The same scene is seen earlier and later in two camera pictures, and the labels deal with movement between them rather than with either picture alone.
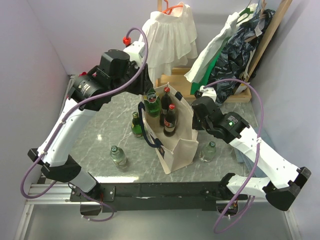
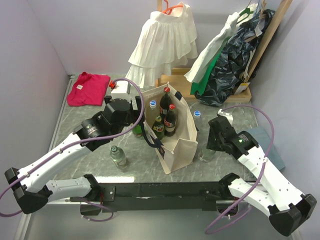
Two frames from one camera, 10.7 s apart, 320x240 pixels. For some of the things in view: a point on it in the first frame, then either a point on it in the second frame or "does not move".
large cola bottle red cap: x=166 y=102 does not move
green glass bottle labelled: x=152 y=103 to x=158 y=128
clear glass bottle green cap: x=208 y=152 does not move
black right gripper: x=195 y=125 to x=210 y=144
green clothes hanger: x=247 y=11 does not move
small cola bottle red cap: x=170 y=122 does not move
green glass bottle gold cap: x=136 y=129 does not move
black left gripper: x=144 y=83 to x=135 y=114
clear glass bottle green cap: x=118 y=156 does not move
